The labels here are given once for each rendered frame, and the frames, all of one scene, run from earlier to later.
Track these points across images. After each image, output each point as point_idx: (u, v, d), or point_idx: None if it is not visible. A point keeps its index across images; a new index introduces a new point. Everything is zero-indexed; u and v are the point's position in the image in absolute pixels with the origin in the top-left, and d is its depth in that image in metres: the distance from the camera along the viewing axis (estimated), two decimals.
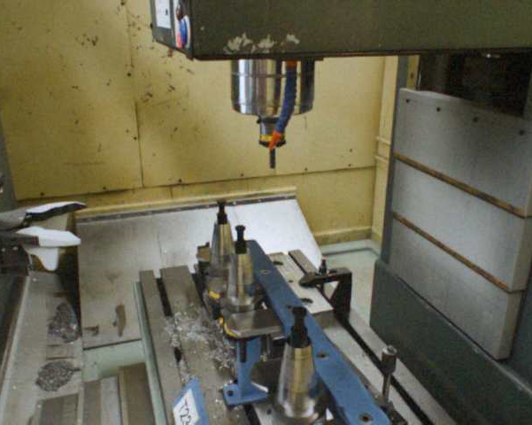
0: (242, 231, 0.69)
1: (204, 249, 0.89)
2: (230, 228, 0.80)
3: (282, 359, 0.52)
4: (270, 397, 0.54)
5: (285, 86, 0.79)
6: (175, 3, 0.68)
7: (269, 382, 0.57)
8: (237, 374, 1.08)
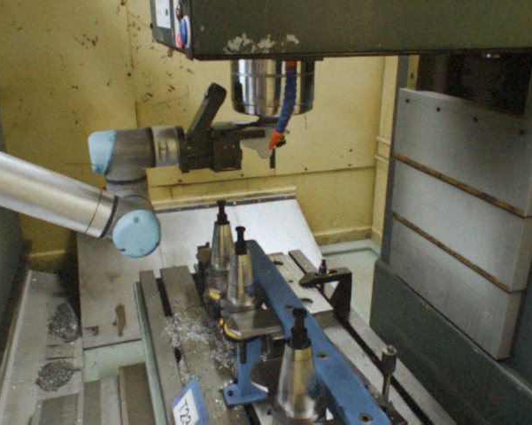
0: (242, 232, 0.69)
1: (204, 249, 0.89)
2: (230, 229, 0.80)
3: (282, 360, 0.52)
4: (270, 397, 0.54)
5: (285, 86, 0.79)
6: (175, 3, 0.68)
7: (269, 382, 0.57)
8: (237, 374, 1.08)
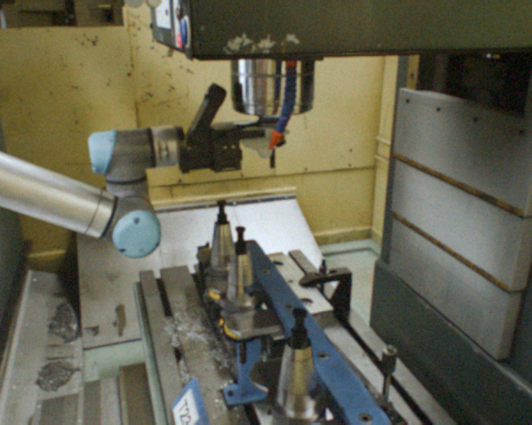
0: (242, 232, 0.69)
1: (204, 249, 0.89)
2: (230, 229, 0.80)
3: (282, 360, 0.52)
4: (270, 397, 0.54)
5: (285, 86, 0.79)
6: (175, 3, 0.68)
7: (269, 382, 0.57)
8: (237, 374, 1.08)
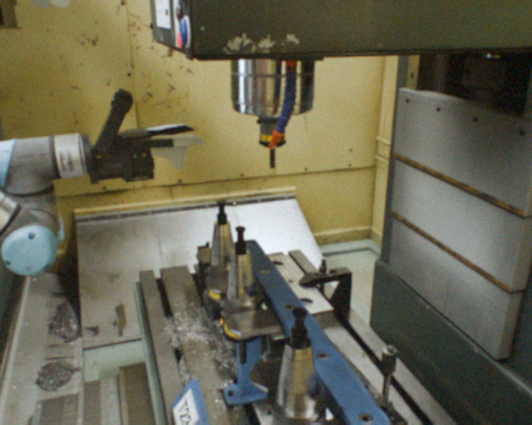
0: (242, 232, 0.69)
1: (204, 249, 0.89)
2: (230, 229, 0.80)
3: (282, 360, 0.52)
4: (270, 397, 0.54)
5: (285, 86, 0.79)
6: (175, 3, 0.68)
7: (269, 382, 0.57)
8: (237, 374, 1.08)
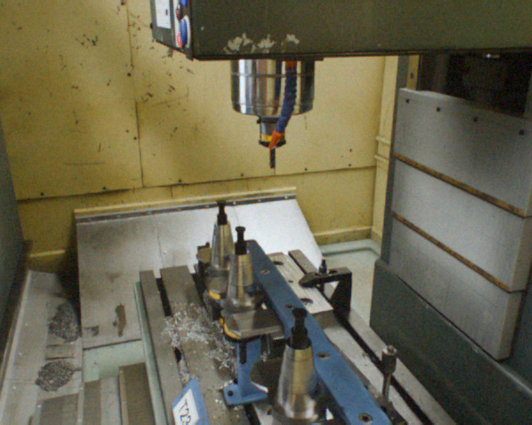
0: (242, 232, 0.69)
1: (204, 249, 0.89)
2: (230, 229, 0.80)
3: (282, 360, 0.52)
4: (270, 397, 0.54)
5: (285, 86, 0.79)
6: (175, 3, 0.68)
7: (269, 382, 0.57)
8: (237, 374, 1.08)
